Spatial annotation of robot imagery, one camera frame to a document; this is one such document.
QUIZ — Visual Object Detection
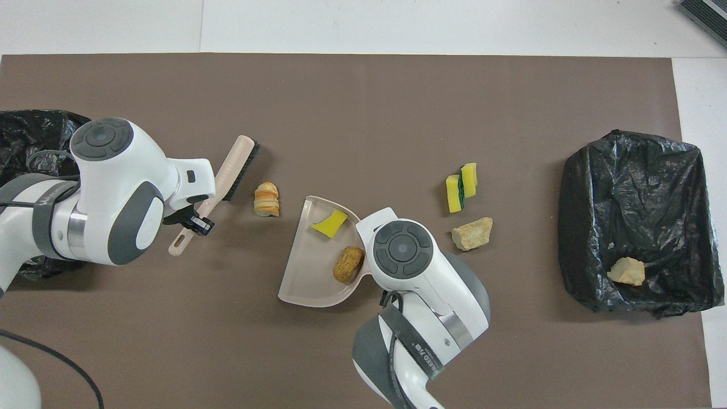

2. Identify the black bag bin with pink scrap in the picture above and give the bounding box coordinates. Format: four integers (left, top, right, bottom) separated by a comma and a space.
0, 110, 91, 280

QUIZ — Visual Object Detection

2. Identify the grey ribbed device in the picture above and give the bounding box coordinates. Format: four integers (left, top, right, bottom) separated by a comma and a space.
678, 0, 727, 32

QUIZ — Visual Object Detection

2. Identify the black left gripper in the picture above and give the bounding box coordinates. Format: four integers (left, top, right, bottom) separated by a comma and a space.
164, 195, 215, 236

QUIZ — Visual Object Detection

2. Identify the beige orange striped foam chunk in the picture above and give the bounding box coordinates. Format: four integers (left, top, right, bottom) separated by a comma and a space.
253, 181, 281, 218

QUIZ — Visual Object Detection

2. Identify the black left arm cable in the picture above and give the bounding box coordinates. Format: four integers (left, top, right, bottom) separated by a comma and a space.
0, 149, 105, 409

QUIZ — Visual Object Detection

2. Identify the brown cork-like chunk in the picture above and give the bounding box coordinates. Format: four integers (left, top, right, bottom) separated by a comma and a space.
332, 245, 365, 285

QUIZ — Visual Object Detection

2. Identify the brown table mat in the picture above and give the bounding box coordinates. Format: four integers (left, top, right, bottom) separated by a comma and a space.
0, 53, 712, 409

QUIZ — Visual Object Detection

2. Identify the beige stone-like foam chunk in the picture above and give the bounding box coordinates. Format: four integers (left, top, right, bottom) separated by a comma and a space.
451, 217, 494, 252

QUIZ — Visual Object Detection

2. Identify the beige brush with black bristles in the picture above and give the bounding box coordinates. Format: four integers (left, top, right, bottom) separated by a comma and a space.
168, 135, 261, 257

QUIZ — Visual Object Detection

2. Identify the pale beige foam chunk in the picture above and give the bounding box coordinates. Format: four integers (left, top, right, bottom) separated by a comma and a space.
607, 257, 646, 286

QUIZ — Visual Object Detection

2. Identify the plain yellow sponge piece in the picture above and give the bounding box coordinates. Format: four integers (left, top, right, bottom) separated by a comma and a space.
311, 208, 349, 238

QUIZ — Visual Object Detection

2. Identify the beige plastic dustpan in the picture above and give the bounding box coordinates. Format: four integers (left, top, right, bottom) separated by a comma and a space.
278, 195, 373, 308

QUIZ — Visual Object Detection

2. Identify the black bag lined bin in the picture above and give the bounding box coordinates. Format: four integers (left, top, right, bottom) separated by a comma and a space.
557, 130, 725, 319

